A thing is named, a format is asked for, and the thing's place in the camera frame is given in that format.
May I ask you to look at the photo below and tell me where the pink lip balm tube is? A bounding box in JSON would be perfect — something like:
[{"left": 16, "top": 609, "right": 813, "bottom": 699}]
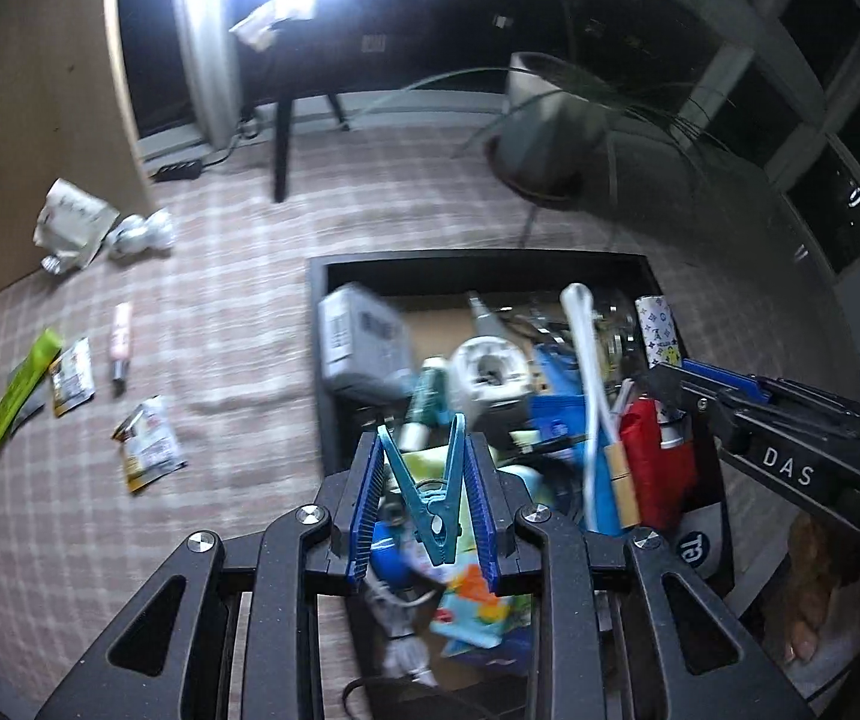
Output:
[{"left": 109, "top": 301, "right": 135, "bottom": 396}]

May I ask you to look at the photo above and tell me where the white cable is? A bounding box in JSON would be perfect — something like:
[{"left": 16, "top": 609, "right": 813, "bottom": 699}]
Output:
[{"left": 366, "top": 570, "right": 438, "bottom": 687}]

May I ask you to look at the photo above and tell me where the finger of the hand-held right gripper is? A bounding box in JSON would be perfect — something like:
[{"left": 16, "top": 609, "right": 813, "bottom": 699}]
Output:
[
  {"left": 681, "top": 360, "right": 860, "bottom": 421},
  {"left": 644, "top": 364, "right": 746, "bottom": 436}
]

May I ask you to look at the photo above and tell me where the green tube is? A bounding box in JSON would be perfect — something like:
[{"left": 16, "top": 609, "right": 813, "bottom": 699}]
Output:
[{"left": 0, "top": 328, "right": 64, "bottom": 455}]

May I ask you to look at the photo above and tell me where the black power strip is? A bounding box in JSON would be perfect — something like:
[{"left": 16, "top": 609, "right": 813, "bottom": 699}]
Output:
[{"left": 151, "top": 157, "right": 206, "bottom": 182}]

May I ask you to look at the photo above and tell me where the crumpled white paper bag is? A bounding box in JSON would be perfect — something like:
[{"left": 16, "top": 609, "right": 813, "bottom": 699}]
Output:
[{"left": 32, "top": 178, "right": 120, "bottom": 278}]

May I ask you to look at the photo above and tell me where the colourful snack packet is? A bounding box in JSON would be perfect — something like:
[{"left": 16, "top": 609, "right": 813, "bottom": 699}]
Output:
[{"left": 430, "top": 555, "right": 532, "bottom": 650}]

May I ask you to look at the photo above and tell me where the teal bottle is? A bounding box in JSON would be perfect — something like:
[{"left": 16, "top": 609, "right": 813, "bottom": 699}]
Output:
[{"left": 398, "top": 356, "right": 452, "bottom": 455}]

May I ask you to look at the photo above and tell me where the white round container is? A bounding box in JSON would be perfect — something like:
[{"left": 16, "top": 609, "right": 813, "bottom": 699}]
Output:
[{"left": 449, "top": 337, "right": 532, "bottom": 410}]

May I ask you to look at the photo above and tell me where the printed snack sachet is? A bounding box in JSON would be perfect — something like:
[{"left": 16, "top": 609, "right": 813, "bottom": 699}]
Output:
[
  {"left": 111, "top": 395, "right": 187, "bottom": 494},
  {"left": 50, "top": 337, "right": 96, "bottom": 419}
]

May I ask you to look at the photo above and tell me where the blue clothespin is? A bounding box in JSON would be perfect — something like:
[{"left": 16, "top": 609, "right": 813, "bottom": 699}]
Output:
[{"left": 376, "top": 412, "right": 470, "bottom": 567}]

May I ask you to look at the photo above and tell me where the potted plant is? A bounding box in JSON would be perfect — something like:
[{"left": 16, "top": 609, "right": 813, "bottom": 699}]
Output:
[{"left": 359, "top": 52, "right": 738, "bottom": 241}]

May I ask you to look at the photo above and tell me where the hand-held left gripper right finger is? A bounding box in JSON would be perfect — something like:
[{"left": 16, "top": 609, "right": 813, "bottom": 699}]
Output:
[{"left": 464, "top": 435, "right": 817, "bottom": 720}]

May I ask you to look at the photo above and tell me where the black chair leg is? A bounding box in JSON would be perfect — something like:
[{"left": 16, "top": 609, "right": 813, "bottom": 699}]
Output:
[{"left": 250, "top": 0, "right": 371, "bottom": 203}]

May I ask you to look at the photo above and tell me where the grey window frame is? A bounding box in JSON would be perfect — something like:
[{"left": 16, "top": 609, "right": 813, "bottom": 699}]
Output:
[{"left": 685, "top": 0, "right": 860, "bottom": 286}]

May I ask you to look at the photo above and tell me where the white crumpled cloth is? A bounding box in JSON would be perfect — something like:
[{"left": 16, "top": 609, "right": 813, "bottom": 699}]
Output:
[{"left": 229, "top": 0, "right": 318, "bottom": 53}]

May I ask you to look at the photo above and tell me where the black power cable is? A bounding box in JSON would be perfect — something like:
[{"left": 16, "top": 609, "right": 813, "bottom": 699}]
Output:
[{"left": 201, "top": 116, "right": 258, "bottom": 170}]

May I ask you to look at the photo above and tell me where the white patterned tube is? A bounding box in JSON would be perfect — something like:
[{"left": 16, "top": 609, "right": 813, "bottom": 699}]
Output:
[{"left": 634, "top": 294, "right": 682, "bottom": 370}]

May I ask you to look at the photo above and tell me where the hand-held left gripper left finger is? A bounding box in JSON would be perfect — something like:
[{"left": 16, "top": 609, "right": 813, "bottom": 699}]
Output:
[{"left": 32, "top": 431, "right": 390, "bottom": 720}]

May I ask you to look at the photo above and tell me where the red packet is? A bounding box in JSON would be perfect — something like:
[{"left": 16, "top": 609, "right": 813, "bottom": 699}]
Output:
[{"left": 620, "top": 397, "right": 699, "bottom": 533}]

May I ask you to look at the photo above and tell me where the grey cardboard box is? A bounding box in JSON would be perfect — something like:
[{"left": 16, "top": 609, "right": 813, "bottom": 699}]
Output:
[{"left": 316, "top": 283, "right": 416, "bottom": 398}]

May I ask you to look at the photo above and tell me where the white rod wooden handle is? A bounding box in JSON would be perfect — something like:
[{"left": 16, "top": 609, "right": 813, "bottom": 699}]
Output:
[{"left": 559, "top": 283, "right": 645, "bottom": 533}]

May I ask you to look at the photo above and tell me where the crumpled clear plastic bag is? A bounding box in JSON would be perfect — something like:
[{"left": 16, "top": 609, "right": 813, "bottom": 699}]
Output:
[{"left": 106, "top": 211, "right": 176, "bottom": 260}]

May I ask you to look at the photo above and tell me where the black storage box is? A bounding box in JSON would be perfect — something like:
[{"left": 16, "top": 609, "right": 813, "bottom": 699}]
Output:
[{"left": 306, "top": 253, "right": 737, "bottom": 720}]

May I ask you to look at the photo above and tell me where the person's right hand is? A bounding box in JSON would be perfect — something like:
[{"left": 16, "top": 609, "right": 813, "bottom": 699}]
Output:
[{"left": 778, "top": 514, "right": 860, "bottom": 665}]

